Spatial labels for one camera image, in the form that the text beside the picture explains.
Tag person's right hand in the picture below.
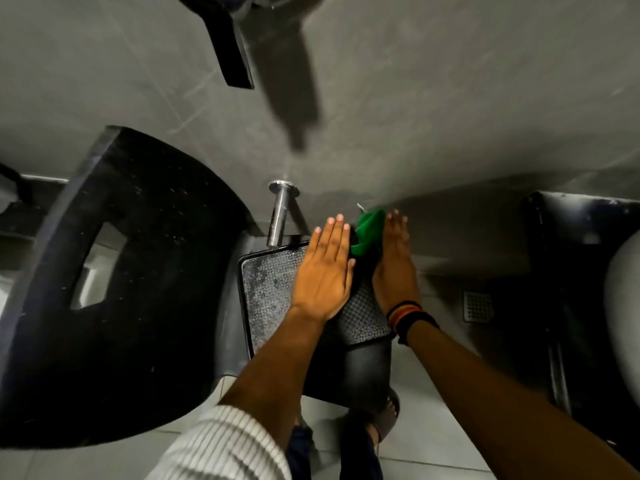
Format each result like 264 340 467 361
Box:
372 210 423 314

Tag person's left hand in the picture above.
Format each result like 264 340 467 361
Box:
290 214 357 324

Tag green cloth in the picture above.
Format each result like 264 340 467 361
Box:
351 208 387 257

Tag person's right forearm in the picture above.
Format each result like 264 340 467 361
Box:
406 320 640 480

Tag person's left forearm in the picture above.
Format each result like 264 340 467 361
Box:
218 307 327 451

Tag chrome pipe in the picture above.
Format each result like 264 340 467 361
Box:
266 180 301 248

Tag black bin with textured lid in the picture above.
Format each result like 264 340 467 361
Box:
220 239 399 418

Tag striped orange wristband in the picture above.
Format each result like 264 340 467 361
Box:
385 300 424 332

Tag black wristband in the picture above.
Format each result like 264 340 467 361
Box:
395 312 441 347

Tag metal floor drain grate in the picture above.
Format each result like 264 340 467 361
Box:
462 291 495 324

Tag dark sandal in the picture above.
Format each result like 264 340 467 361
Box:
345 387 401 445

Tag black counter with basin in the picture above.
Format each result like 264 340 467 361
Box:
521 191 640 468

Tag black counter with cut-out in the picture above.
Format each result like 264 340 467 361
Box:
0 126 257 450

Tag dark blue trousers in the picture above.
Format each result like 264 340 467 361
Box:
285 424 385 480

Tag white striped sleeve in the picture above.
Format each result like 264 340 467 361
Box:
145 405 294 480

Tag white basin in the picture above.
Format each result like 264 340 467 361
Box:
602 230 640 411

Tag black wall fixture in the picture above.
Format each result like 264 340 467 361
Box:
172 0 256 90

